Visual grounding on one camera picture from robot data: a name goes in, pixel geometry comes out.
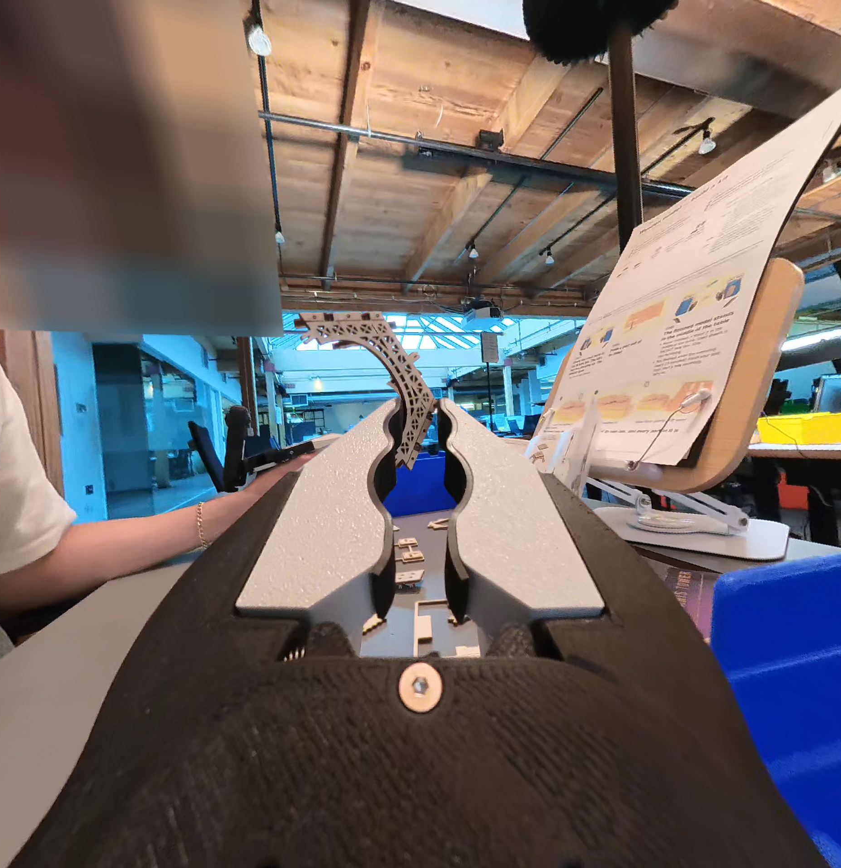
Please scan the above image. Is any white printed instruction sheet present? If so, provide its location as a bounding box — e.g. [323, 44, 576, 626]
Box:
[549, 81, 841, 469]

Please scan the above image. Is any wooden book stand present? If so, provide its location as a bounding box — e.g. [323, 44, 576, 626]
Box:
[529, 258, 805, 561]

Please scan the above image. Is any dark puzzle box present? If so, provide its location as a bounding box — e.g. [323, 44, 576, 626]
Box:
[654, 563, 719, 642]

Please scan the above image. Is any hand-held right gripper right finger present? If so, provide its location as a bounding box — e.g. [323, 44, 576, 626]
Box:
[438, 399, 607, 638]

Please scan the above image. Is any laser-cut wooden part sheet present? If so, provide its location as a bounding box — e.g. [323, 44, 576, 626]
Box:
[361, 597, 485, 659]

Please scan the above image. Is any wooden tower arch part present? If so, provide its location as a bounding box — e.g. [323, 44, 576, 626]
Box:
[295, 312, 438, 470]

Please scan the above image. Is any yellow plastic bin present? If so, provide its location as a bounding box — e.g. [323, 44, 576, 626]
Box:
[756, 410, 841, 446]

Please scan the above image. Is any grey desk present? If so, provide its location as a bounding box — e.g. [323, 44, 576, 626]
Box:
[0, 434, 841, 868]

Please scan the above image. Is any blue plastic bin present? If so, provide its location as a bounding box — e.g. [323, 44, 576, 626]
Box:
[710, 552, 841, 868]
[383, 451, 460, 518]

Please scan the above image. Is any folded assembly booklet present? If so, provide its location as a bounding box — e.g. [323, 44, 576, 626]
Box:
[525, 400, 601, 496]

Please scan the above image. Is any person's white shirt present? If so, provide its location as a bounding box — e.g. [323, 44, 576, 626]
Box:
[0, 349, 77, 669]

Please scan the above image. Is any person's left forearm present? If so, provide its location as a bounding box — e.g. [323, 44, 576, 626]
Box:
[0, 503, 206, 617]

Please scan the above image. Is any white ceiling projector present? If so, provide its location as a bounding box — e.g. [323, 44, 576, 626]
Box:
[461, 298, 504, 333]

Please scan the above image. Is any black pole with round disc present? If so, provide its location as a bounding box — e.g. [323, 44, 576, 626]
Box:
[522, 0, 679, 253]

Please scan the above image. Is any black lighting track rail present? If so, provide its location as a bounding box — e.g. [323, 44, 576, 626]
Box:
[400, 129, 695, 198]

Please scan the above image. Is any person's left hand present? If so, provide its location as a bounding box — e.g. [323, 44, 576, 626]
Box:
[205, 453, 318, 547]

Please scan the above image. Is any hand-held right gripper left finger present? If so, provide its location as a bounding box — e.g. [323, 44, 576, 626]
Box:
[235, 399, 404, 638]

